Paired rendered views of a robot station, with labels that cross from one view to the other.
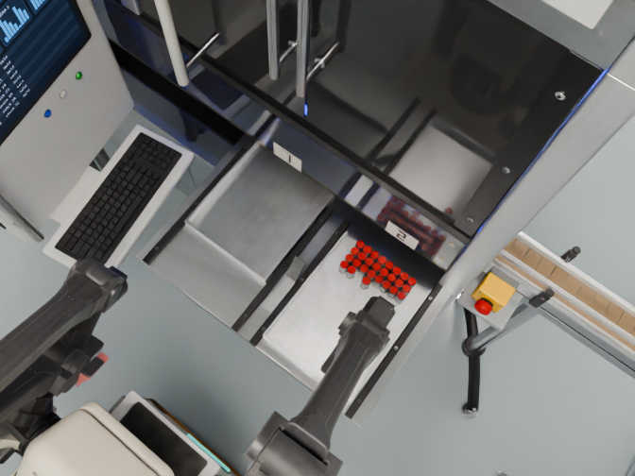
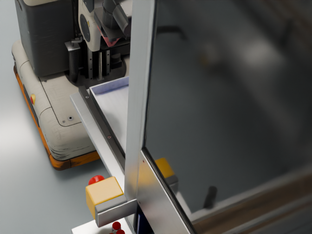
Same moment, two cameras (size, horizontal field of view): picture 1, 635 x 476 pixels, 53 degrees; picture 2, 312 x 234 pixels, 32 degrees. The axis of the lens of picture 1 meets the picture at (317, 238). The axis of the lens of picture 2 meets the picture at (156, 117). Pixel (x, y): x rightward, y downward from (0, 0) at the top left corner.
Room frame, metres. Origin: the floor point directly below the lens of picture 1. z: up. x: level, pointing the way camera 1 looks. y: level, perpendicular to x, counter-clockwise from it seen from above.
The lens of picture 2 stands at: (0.83, -0.94, 2.06)
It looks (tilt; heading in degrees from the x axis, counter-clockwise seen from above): 50 degrees down; 119
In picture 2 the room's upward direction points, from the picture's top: 6 degrees clockwise
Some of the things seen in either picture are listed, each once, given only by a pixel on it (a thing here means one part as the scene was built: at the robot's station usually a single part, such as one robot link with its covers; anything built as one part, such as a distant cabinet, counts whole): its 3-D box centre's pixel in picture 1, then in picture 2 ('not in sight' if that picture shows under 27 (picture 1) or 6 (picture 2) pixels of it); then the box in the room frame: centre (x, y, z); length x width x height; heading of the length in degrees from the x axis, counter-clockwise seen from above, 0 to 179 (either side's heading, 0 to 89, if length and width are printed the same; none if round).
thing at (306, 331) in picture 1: (348, 314); (156, 120); (0.38, -0.10, 0.90); 0.34 x 0.26 x 0.04; 150
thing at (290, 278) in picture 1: (283, 284); not in sight; (0.43, 0.07, 0.91); 0.14 x 0.03 x 0.06; 151
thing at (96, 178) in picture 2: (484, 305); (98, 185); (0.41, -0.41, 0.99); 0.04 x 0.04 x 0.04; 60
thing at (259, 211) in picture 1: (266, 203); not in sight; (0.64, 0.14, 0.90); 0.34 x 0.26 x 0.04; 150
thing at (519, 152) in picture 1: (488, 195); not in sight; (0.50, -0.29, 1.40); 0.04 x 0.01 x 0.80; 60
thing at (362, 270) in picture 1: (374, 279); not in sight; (0.47, -0.15, 0.90); 0.18 x 0.02 x 0.05; 59
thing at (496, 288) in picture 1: (494, 290); (106, 200); (0.45, -0.43, 0.99); 0.08 x 0.07 x 0.07; 150
